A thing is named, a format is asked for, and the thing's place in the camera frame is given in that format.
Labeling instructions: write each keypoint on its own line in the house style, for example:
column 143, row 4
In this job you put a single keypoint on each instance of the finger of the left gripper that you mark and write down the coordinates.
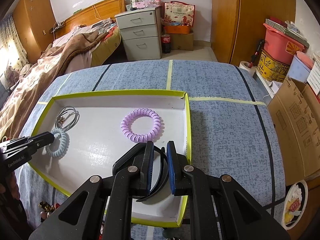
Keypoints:
column 40, row 142
column 42, row 137

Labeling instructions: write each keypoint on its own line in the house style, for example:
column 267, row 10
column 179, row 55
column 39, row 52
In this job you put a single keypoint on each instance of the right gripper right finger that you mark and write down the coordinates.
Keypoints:
column 180, row 172

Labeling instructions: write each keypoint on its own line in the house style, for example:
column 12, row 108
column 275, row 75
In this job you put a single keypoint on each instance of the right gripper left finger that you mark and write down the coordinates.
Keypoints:
column 144, row 161

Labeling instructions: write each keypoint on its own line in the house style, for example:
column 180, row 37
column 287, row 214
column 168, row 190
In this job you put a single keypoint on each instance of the black wrist band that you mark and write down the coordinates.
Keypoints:
column 160, row 172

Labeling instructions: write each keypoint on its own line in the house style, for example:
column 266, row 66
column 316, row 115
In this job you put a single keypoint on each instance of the black hair tie pink bead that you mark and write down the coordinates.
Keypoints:
column 47, row 210

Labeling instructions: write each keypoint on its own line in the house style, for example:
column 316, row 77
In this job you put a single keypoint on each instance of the person left hand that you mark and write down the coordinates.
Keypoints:
column 13, row 186

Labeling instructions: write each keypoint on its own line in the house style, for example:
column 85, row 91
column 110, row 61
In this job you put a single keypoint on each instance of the brown blanket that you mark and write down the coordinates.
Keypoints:
column 52, row 63

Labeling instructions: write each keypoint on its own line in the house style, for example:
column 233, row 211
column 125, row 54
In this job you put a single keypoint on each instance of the green shallow cardboard tray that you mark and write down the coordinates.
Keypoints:
column 96, row 142

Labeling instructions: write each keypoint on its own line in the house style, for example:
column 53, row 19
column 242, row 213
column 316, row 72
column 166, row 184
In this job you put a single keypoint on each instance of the floral curtain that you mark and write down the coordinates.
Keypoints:
column 17, row 55

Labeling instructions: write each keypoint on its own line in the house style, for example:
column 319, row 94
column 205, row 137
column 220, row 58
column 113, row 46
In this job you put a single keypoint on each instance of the white trash bowl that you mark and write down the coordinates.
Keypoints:
column 294, row 205

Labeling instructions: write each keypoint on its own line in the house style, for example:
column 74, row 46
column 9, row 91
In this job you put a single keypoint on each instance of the corner wooden cabinet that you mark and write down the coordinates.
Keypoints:
column 34, row 20

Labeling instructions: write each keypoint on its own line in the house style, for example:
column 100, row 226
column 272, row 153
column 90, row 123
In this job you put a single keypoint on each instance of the cola bottle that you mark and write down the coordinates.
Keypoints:
column 166, row 43

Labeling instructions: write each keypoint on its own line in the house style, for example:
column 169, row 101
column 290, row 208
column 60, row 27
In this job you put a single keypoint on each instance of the brown cardboard box floor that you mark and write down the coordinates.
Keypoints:
column 182, row 41

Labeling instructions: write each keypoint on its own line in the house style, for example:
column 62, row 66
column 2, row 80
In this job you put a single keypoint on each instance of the grey three drawer nightstand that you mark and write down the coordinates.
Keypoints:
column 140, row 31

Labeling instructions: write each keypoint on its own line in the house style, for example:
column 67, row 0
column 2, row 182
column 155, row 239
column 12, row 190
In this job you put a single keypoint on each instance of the white paper roll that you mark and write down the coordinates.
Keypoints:
column 246, row 66

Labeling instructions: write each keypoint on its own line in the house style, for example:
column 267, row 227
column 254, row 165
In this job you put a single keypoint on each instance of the open cardboard box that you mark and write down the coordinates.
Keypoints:
column 294, row 110

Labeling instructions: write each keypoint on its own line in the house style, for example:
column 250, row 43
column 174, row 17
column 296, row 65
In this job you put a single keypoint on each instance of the orange box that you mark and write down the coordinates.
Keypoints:
column 177, row 29

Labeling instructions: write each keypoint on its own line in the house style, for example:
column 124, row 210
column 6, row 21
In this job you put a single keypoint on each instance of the wooden bed headboard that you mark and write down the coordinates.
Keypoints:
column 91, row 15

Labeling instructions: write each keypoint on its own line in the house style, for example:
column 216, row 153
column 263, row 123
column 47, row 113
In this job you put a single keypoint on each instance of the yellow patterned tin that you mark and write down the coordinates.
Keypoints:
column 271, row 69

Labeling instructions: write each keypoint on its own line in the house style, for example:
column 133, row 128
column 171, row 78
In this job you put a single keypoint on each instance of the red white gift bag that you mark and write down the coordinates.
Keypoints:
column 179, row 12

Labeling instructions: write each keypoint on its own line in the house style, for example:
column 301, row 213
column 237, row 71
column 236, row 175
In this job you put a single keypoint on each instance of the pink plastic bin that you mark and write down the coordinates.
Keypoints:
column 279, row 46

